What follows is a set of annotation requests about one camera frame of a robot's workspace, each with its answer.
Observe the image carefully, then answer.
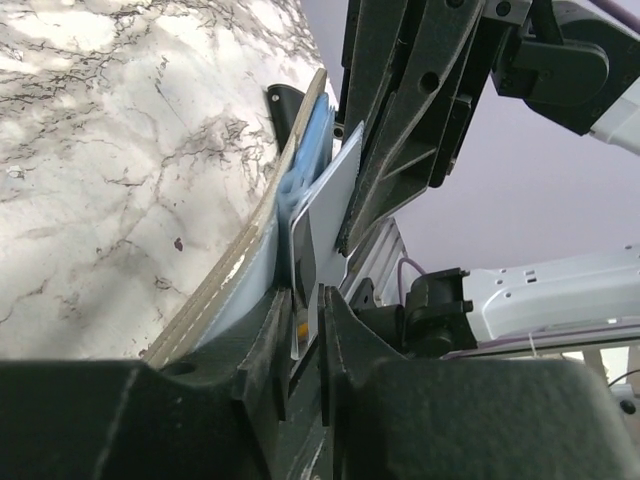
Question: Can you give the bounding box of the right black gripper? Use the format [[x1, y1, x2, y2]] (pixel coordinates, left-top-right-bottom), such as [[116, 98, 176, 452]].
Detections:
[[337, 1, 532, 255]]

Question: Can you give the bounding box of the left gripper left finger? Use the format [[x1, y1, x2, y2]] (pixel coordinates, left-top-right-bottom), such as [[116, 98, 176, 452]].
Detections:
[[1, 289, 291, 479]]

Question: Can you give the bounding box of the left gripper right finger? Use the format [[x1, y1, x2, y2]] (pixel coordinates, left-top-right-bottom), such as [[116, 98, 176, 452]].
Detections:
[[318, 286, 639, 480]]

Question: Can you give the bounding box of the grey card holder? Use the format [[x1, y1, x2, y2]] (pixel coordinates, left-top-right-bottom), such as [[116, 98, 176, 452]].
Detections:
[[143, 68, 327, 369]]

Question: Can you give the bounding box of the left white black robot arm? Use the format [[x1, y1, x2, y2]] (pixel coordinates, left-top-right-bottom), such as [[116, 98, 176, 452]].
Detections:
[[1, 250, 639, 479]]

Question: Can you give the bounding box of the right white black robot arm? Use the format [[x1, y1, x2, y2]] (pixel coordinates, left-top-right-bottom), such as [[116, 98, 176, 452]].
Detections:
[[337, 0, 639, 254]]

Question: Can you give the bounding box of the aluminium extrusion bar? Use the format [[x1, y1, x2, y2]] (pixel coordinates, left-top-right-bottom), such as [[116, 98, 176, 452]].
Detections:
[[340, 217, 409, 306]]

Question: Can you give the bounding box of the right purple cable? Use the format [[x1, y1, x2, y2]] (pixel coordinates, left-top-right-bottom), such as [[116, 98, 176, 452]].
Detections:
[[607, 0, 640, 29]]

